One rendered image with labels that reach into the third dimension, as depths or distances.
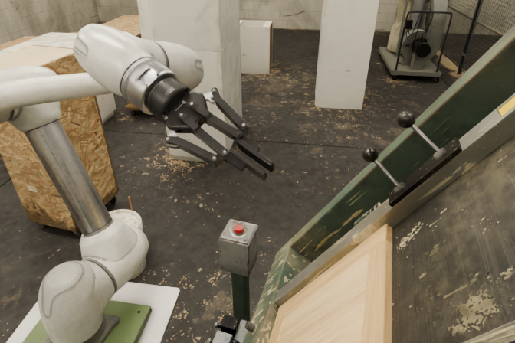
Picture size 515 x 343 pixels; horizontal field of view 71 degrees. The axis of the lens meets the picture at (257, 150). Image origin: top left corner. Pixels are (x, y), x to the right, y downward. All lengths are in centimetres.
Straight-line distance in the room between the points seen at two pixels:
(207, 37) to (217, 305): 196
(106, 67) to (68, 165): 61
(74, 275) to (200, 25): 223
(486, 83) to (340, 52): 353
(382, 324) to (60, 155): 98
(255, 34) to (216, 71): 267
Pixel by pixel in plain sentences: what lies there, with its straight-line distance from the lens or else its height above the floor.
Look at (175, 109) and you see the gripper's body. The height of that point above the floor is 164.
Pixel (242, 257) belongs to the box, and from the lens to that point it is 141.
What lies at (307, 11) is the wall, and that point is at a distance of 883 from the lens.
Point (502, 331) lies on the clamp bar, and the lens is 49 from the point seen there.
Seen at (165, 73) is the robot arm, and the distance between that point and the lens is 65.
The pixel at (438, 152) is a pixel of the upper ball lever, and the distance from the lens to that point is 84.
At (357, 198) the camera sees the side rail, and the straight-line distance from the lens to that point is 119.
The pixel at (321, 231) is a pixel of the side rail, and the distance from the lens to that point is 130.
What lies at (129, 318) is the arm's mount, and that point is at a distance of 142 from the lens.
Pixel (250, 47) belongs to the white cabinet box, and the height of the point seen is 41.
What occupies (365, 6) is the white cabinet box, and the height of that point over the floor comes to 122.
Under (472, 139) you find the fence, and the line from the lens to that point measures 83.
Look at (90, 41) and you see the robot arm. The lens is 73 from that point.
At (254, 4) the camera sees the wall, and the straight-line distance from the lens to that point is 891.
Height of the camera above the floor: 190
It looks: 31 degrees down
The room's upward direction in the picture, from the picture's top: straight up
